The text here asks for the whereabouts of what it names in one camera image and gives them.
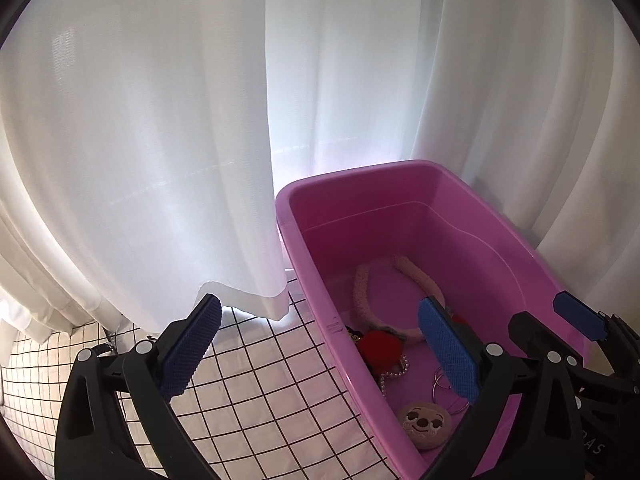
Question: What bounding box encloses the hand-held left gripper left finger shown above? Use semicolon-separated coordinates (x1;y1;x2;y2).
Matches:
54;294;224;480

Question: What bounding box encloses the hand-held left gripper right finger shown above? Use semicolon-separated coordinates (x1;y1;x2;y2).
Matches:
417;296;587;480

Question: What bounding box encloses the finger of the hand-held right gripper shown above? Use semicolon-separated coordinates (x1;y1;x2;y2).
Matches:
508;311;640;401
552;290;640;361

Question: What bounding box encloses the small metal ring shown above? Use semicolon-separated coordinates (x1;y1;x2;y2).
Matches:
431;366;455;392

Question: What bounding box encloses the large metal ring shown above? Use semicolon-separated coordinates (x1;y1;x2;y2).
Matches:
434;389;475;415

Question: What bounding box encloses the pearl bow hair clip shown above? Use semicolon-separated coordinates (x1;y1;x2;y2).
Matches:
377;354;413;398

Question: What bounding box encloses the round beige face brooch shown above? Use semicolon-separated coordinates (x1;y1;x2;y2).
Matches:
398;401;454;450

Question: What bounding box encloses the pink strawberry plush headband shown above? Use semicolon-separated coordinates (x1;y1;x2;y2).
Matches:
353;254;470;377

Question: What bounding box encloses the pink plastic bin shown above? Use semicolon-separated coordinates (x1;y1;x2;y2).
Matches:
274;159;594;480

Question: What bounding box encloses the black grid white tablecloth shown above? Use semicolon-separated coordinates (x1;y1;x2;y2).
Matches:
0;287;401;480

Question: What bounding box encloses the white curtain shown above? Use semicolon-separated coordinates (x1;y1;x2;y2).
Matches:
0;0;292;347
264;0;640;307

